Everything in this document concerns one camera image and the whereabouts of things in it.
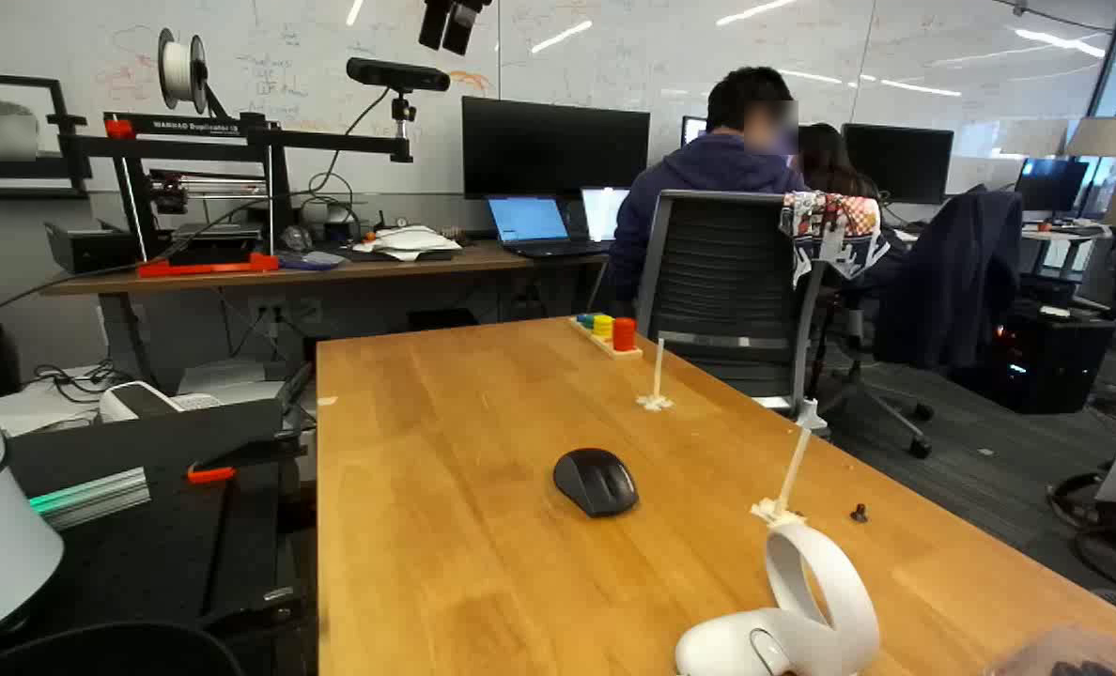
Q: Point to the dark jacket on chair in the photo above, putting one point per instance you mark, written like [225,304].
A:
[954,281]

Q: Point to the red black 3D printer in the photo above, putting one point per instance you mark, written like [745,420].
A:
[199,191]

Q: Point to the white filament spool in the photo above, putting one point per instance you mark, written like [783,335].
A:
[184,68]

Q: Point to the framed portrait picture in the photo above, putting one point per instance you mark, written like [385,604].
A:
[28,121]

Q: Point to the patterned cloth on chair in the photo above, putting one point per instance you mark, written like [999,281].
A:
[831,229]

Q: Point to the large black monitor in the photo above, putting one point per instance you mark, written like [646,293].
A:
[524,146]

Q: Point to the grey mesh office chair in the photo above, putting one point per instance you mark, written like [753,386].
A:
[718,290]

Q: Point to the white plastic post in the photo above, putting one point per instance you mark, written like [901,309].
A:
[775,507]
[657,399]

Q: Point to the brown wooden side desk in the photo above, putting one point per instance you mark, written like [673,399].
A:
[162,325]

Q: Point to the open laptop blue screen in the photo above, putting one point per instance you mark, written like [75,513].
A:
[535,227]

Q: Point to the black stereo camera on stand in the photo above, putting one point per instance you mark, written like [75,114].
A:
[400,79]

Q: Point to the far white plastic post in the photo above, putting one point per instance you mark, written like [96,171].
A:
[657,399]

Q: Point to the near white plastic post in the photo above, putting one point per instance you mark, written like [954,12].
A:
[775,507]

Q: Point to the colourful toy block set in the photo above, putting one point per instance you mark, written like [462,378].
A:
[608,331]

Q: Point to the person in purple hoodie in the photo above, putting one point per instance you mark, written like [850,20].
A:
[740,151]

